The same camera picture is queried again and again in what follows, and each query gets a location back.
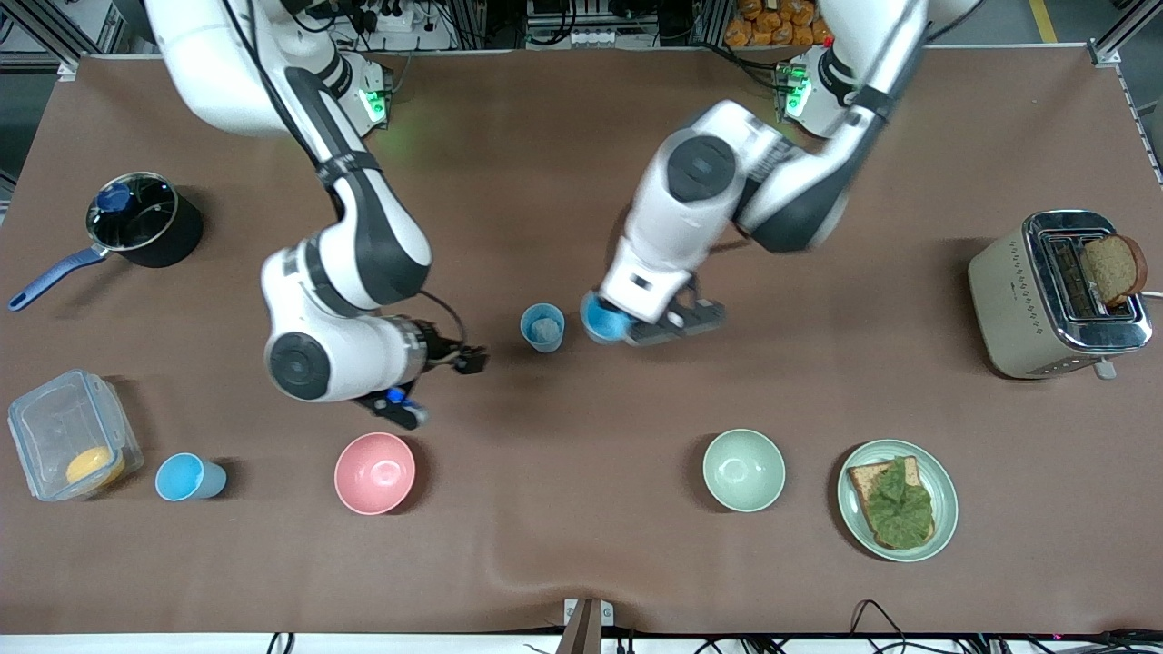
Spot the round orange food piece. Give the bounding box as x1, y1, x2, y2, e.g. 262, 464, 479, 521
65, 446, 126, 487

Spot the metal table clamp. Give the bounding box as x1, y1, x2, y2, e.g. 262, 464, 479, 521
556, 597, 616, 654

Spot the bag of orange buns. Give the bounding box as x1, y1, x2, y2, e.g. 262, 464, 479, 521
724, 0, 835, 49

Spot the brown table cloth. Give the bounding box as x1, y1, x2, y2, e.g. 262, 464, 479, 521
0, 50, 1163, 637

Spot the beige chrome toaster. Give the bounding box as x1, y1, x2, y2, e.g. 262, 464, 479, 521
967, 210, 1155, 381

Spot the light blue plastic cup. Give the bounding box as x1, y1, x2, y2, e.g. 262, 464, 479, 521
154, 452, 228, 502
580, 291, 641, 346
520, 302, 566, 353

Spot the pale green plate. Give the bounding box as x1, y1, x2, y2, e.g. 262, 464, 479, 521
837, 439, 959, 563

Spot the brown bread slice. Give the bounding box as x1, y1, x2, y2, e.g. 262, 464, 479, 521
1081, 234, 1148, 308

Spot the pink bowl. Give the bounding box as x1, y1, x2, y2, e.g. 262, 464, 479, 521
333, 431, 417, 516

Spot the clear plastic container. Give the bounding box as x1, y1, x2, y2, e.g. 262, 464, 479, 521
7, 369, 144, 502

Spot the black pot with blue handle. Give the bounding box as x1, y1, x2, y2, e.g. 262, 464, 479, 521
7, 171, 205, 312

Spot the green lettuce leaf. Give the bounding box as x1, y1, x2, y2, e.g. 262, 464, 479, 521
861, 457, 935, 549

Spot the brown toast slice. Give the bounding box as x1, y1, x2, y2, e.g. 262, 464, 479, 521
847, 454, 937, 551

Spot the glass lid with blue knob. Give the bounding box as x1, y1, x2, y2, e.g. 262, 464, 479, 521
86, 173, 178, 253

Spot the pale green bowl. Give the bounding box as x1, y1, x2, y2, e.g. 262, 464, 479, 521
701, 428, 787, 513

